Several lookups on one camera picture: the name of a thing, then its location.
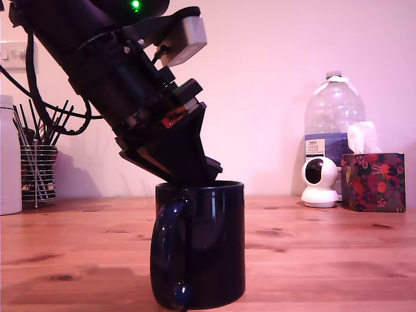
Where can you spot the white tissue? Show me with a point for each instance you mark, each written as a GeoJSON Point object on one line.
{"type": "Point", "coordinates": [362, 136]}

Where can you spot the small white round camera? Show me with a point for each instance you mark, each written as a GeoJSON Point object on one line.
{"type": "Point", "coordinates": [320, 188]}

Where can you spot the black reed stick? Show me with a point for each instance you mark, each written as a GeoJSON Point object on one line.
{"type": "Point", "coordinates": [60, 122]}
{"type": "Point", "coordinates": [35, 120]}
{"type": "Point", "coordinates": [65, 122]}

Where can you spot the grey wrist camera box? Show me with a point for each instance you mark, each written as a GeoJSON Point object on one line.
{"type": "Point", "coordinates": [191, 35]}

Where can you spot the floral tissue box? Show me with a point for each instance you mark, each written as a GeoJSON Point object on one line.
{"type": "Point", "coordinates": [373, 182]}

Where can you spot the dark blue mug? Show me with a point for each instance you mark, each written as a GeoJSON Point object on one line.
{"type": "Point", "coordinates": [214, 243]}

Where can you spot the large clear water bottle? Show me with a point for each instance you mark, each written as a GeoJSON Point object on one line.
{"type": "Point", "coordinates": [331, 110]}

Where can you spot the white wall switch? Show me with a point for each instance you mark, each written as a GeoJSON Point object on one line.
{"type": "Point", "coordinates": [13, 55]}

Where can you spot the white bottle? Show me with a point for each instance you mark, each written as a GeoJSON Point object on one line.
{"type": "Point", "coordinates": [9, 156]}

